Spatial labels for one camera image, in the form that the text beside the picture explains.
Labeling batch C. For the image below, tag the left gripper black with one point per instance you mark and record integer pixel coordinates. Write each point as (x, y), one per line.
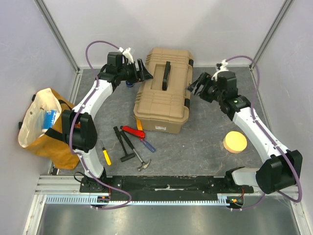
(145, 75)

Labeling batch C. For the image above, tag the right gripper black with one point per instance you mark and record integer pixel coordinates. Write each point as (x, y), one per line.
(204, 88)

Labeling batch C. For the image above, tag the tan plastic toolbox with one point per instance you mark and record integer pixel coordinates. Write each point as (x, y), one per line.
(163, 102)

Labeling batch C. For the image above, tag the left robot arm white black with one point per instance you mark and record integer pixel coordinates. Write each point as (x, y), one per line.
(78, 127)

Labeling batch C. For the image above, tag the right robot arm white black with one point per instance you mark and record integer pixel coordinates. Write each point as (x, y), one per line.
(281, 167)

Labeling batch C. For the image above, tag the orange utility knife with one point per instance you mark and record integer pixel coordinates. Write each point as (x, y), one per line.
(139, 125)

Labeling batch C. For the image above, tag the red utility knife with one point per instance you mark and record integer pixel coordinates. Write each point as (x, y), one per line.
(138, 133)

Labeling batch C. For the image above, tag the round yellow sponge disc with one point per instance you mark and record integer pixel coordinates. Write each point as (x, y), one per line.
(235, 142)

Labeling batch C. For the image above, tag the black mallet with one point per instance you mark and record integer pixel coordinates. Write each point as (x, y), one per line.
(127, 155)

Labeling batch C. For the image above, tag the blue white packet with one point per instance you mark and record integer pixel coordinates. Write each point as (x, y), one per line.
(49, 119)

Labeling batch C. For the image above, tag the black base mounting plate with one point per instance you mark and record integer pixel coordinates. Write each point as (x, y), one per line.
(210, 184)

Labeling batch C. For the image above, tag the yellow tote bag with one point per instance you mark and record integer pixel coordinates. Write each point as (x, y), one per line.
(44, 142)

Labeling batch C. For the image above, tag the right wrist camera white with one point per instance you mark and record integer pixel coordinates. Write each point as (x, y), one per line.
(220, 67)

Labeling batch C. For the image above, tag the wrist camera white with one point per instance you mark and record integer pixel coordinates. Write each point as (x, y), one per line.
(220, 67)
(128, 53)

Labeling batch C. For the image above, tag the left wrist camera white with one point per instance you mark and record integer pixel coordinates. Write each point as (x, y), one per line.
(128, 53)

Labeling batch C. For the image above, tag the blue handle screwdriver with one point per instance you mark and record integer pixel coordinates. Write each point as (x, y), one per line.
(148, 145)

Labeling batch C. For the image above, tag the claw hammer black handle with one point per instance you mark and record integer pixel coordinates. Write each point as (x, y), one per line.
(144, 164)

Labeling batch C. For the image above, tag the yellow handle screwdriver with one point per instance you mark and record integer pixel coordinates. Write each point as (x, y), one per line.
(106, 156)

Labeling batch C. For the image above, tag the slotted cable duct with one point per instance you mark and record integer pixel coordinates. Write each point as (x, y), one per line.
(102, 200)

